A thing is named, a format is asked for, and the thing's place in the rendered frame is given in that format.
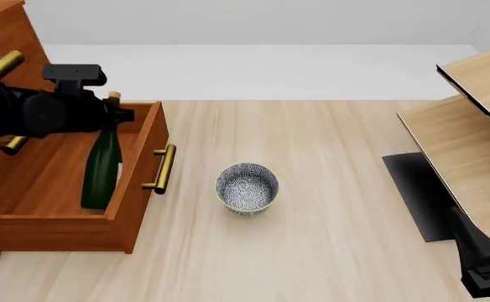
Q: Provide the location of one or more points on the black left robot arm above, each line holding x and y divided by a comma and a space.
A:
14, 113

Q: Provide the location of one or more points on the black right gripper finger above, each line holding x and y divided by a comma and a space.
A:
475, 239

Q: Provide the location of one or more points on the blue patterned bowl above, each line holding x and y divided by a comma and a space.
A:
247, 192

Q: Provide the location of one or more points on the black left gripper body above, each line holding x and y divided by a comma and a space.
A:
117, 113

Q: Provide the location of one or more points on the pale wooden shelf unit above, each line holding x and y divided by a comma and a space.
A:
467, 135

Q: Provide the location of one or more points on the dark green wine bottle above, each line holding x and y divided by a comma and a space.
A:
102, 170

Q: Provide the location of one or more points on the wooden cabinet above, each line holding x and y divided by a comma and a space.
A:
6, 34

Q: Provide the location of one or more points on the open wooden drawer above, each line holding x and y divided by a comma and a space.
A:
39, 182

